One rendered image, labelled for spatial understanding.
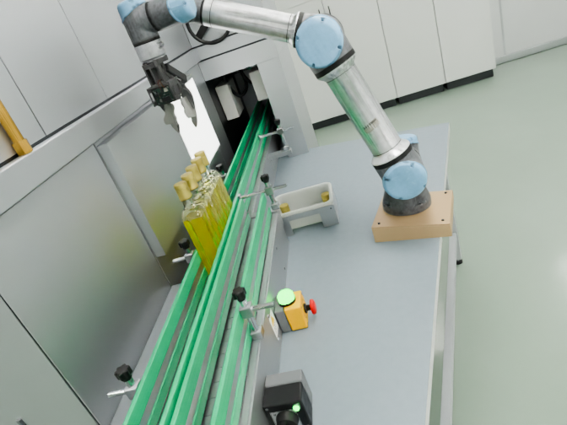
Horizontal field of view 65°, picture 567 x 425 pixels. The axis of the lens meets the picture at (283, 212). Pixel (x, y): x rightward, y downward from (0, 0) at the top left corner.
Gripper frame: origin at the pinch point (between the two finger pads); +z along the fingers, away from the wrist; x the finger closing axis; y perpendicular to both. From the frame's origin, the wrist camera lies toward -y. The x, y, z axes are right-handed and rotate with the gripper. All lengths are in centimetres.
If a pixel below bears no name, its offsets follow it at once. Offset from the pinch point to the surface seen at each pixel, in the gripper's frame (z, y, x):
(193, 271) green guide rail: 30.5, 32.5, 0.1
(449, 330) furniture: 105, -11, 61
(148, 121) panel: -4.0, -2.0, -12.0
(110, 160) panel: -2.4, 26.4, -10.5
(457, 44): 80, -380, 137
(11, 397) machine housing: 24, 75, -21
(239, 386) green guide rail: 35, 68, 21
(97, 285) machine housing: 16, 53, -10
